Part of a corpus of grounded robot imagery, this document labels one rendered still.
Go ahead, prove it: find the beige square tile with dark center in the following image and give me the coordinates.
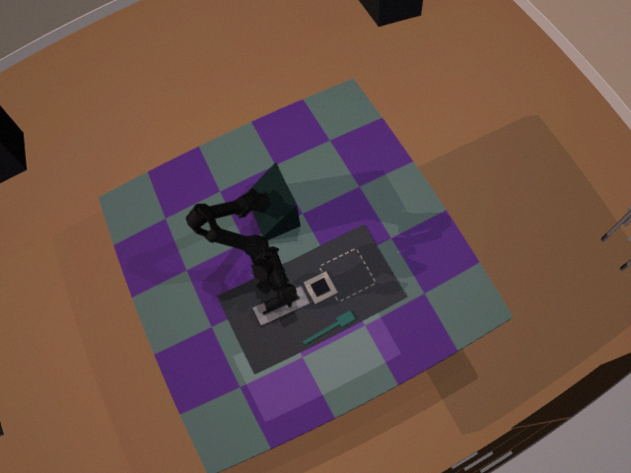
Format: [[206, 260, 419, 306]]
[[304, 271, 338, 304]]

